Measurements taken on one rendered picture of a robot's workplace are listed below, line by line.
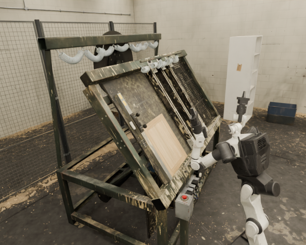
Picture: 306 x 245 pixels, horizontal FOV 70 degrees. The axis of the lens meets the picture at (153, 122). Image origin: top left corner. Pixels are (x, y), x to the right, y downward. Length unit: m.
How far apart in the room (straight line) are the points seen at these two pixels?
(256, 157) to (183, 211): 0.71
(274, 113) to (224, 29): 2.86
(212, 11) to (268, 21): 1.60
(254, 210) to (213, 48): 5.88
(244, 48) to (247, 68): 0.47
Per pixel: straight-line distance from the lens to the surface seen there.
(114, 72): 2.06
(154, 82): 2.57
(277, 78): 6.99
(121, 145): 1.86
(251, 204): 2.10
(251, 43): 5.59
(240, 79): 5.73
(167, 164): 2.18
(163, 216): 2.06
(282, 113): 6.12
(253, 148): 1.80
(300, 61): 6.88
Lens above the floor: 2.18
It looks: 22 degrees down
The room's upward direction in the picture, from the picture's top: 3 degrees counter-clockwise
